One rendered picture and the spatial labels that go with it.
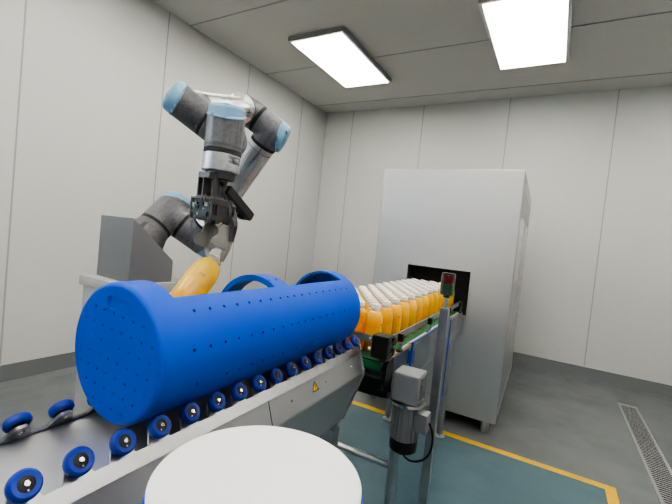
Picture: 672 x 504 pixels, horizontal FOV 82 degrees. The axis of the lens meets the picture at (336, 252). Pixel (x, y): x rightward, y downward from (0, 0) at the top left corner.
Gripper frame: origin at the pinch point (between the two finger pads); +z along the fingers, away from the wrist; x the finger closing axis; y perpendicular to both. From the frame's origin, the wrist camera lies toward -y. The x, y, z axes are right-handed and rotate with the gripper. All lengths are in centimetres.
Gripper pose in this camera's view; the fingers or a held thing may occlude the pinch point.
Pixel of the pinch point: (217, 255)
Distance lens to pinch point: 101.8
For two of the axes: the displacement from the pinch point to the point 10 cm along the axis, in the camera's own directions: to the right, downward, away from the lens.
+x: 8.8, 1.2, -4.7
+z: -1.2, 9.9, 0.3
